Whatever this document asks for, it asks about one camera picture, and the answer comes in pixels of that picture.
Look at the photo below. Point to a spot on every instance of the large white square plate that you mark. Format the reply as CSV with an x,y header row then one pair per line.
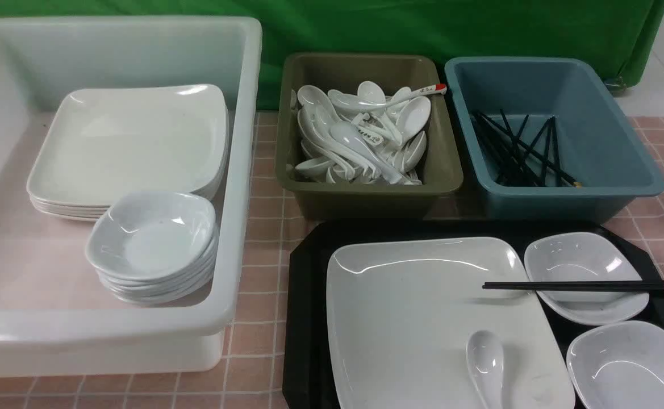
x,y
400,315

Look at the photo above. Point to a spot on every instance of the white ceramic spoon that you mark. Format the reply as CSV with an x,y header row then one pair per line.
x,y
485,359

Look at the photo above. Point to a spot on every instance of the white bowl tray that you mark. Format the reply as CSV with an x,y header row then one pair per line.
x,y
619,365
583,256

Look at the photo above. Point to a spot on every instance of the black chopsticks gold tip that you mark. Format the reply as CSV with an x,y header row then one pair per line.
x,y
638,286

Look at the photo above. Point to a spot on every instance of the olive green plastic bin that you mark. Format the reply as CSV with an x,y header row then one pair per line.
x,y
439,169

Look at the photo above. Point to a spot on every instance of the pile of white spoons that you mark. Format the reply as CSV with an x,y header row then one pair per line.
x,y
381,147

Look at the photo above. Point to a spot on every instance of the red-tipped white spoon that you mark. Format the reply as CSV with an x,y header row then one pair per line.
x,y
359,105

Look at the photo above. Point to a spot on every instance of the black plastic serving tray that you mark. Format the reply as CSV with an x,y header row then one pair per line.
x,y
308,380

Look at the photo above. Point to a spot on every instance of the stacked white bowls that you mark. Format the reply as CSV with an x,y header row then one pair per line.
x,y
155,247

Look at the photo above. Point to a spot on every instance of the pile of black chopsticks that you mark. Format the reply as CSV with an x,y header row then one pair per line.
x,y
533,164

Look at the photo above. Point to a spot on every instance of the blue plastic bin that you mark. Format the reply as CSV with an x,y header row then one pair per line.
x,y
599,147

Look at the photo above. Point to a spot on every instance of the stacked white square plates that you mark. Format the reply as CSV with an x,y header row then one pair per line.
x,y
103,144

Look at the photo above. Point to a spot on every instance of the large white plastic tub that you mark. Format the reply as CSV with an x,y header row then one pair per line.
x,y
55,316

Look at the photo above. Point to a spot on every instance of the pink checkered tablecloth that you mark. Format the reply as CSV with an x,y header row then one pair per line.
x,y
249,373

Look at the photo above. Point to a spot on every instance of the green cloth backdrop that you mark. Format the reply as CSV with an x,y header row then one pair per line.
x,y
613,37

